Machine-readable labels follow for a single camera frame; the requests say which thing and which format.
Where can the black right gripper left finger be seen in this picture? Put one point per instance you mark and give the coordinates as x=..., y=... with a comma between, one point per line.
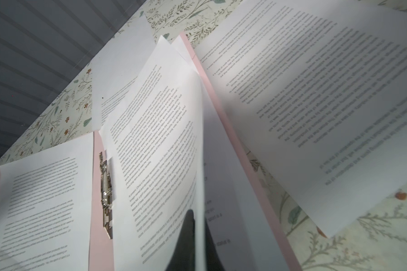
x=183, y=258

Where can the pink file folder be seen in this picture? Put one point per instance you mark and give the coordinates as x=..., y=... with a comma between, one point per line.
x=245, y=231

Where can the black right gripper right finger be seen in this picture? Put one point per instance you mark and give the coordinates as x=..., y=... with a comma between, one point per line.
x=213, y=262

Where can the white printed paper sheet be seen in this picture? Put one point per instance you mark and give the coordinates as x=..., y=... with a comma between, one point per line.
x=117, y=65

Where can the metal folder clip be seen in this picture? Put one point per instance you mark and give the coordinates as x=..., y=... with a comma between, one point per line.
x=106, y=196

